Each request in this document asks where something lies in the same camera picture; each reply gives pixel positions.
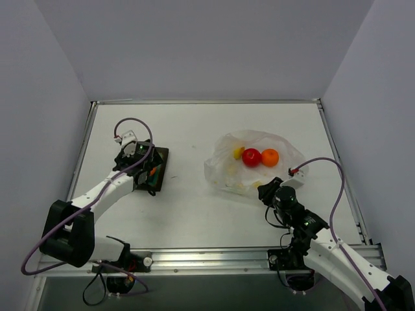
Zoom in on orange fake tangerine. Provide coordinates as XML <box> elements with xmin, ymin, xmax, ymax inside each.
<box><xmin>261</xmin><ymin>148</ymin><xmax>279</xmax><ymax>167</ymax></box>

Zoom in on red fake apple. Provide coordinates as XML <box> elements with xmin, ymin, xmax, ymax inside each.
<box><xmin>242</xmin><ymin>148</ymin><xmax>261</xmax><ymax>168</ymax></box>

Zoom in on clear plastic bag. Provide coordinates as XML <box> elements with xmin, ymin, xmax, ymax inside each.
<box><xmin>204</xmin><ymin>130</ymin><xmax>305</xmax><ymax>198</ymax></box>

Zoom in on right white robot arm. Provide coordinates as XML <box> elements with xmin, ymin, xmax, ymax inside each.
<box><xmin>257</xmin><ymin>178</ymin><xmax>414</xmax><ymax>310</ymax></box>

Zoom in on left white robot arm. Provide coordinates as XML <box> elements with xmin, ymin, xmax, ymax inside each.
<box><xmin>40</xmin><ymin>139</ymin><xmax>163</xmax><ymax>268</ymax></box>

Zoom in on dark teal square plate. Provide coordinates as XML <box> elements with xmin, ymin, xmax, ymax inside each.
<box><xmin>135</xmin><ymin>147</ymin><xmax>169</xmax><ymax>196</ymax></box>

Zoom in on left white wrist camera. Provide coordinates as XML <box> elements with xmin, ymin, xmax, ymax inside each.
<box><xmin>114</xmin><ymin>130</ymin><xmax>138</xmax><ymax>146</ymax></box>

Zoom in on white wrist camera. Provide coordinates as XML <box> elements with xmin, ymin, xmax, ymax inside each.
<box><xmin>114</xmin><ymin>130</ymin><xmax>138</xmax><ymax>146</ymax></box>
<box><xmin>280</xmin><ymin>168</ymin><xmax>305</xmax><ymax>189</ymax></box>

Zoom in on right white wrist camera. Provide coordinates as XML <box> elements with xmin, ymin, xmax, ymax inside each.
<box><xmin>280</xmin><ymin>168</ymin><xmax>305</xmax><ymax>189</ymax></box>

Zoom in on aluminium front rail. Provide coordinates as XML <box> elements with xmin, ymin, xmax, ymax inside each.
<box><xmin>39</xmin><ymin>245</ymin><xmax>386</xmax><ymax>277</ymax></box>

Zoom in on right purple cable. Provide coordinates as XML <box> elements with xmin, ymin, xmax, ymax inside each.
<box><xmin>290</xmin><ymin>157</ymin><xmax>383</xmax><ymax>311</ymax></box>

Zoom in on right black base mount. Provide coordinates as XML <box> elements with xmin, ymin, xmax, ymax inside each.
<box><xmin>267</xmin><ymin>248</ymin><xmax>316</xmax><ymax>295</ymax></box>

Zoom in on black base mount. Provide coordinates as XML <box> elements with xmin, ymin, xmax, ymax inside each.
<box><xmin>267</xmin><ymin>248</ymin><xmax>316</xmax><ymax>295</ymax></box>
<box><xmin>91</xmin><ymin>251</ymin><xmax>153</xmax><ymax>297</ymax></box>

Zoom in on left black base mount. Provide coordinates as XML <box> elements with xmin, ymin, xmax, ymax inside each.
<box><xmin>91</xmin><ymin>251</ymin><xmax>153</xmax><ymax>297</ymax></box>

